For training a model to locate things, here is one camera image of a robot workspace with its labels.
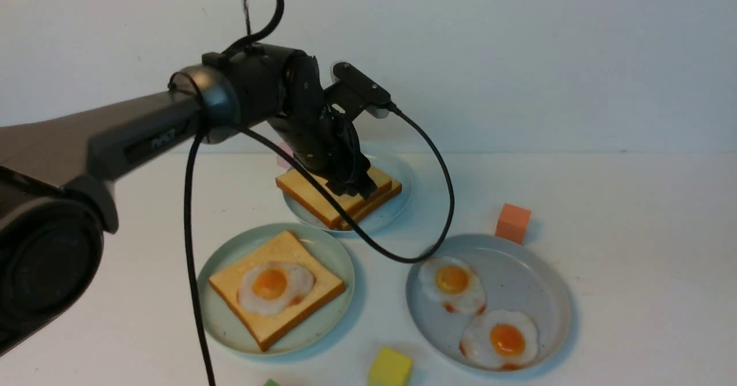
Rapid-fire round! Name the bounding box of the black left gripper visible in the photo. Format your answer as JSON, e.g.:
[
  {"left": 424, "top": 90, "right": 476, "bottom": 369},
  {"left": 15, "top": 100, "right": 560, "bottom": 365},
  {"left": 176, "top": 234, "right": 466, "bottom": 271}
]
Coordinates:
[{"left": 268, "top": 101, "right": 377, "bottom": 200}]

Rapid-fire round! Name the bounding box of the toast slice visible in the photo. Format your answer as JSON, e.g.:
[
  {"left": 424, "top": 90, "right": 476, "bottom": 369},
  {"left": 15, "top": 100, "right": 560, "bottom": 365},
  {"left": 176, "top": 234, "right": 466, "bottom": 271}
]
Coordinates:
[
  {"left": 350, "top": 179, "right": 408, "bottom": 233},
  {"left": 275, "top": 167, "right": 394, "bottom": 230},
  {"left": 207, "top": 229, "right": 347, "bottom": 351}
]

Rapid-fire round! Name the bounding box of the fried egg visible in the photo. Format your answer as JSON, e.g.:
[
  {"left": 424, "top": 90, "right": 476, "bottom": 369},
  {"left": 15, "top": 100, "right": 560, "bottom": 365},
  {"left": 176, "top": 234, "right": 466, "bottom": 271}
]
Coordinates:
[
  {"left": 236, "top": 261, "right": 315, "bottom": 317},
  {"left": 459, "top": 309, "right": 539, "bottom": 371},
  {"left": 418, "top": 256, "right": 487, "bottom": 316}
]

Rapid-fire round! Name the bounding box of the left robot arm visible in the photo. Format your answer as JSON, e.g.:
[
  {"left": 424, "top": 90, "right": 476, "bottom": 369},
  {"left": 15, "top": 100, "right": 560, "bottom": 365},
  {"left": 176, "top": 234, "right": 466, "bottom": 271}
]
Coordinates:
[{"left": 1, "top": 44, "right": 376, "bottom": 354}]

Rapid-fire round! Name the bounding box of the light blue bread plate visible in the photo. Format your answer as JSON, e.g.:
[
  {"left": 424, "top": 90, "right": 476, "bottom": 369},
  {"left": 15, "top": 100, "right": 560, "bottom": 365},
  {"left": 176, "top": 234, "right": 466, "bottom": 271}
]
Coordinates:
[{"left": 276, "top": 148, "right": 415, "bottom": 236}]

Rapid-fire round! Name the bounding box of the green empty plate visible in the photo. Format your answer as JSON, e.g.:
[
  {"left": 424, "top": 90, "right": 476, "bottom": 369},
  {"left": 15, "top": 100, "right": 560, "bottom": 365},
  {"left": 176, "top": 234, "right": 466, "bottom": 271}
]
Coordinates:
[{"left": 197, "top": 223, "right": 363, "bottom": 357}]

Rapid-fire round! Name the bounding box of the orange cube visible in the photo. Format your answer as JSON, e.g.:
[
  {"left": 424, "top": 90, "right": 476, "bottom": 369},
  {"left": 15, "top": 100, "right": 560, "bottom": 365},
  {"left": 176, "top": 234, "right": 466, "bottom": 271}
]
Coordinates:
[{"left": 495, "top": 204, "right": 532, "bottom": 245}]

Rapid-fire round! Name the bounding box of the grey egg plate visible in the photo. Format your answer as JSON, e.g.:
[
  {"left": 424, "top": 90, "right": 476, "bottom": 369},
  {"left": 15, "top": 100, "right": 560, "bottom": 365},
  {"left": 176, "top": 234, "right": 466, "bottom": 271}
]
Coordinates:
[{"left": 405, "top": 234, "right": 576, "bottom": 377}]

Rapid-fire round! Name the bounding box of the yellow cube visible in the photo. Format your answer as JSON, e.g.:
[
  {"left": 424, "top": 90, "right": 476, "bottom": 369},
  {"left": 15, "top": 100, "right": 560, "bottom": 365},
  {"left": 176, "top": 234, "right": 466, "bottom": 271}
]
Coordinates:
[{"left": 367, "top": 346, "right": 413, "bottom": 386}]

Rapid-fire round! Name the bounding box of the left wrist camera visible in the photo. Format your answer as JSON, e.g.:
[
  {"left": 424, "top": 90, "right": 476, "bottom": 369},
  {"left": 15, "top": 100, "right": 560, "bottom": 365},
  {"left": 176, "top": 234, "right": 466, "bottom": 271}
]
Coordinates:
[{"left": 325, "top": 62, "right": 393, "bottom": 122}]

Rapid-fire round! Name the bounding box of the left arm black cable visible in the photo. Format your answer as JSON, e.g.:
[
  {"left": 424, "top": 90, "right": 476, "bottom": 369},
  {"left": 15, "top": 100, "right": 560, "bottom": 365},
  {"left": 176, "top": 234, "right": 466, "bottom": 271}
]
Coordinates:
[{"left": 168, "top": 0, "right": 455, "bottom": 386}]

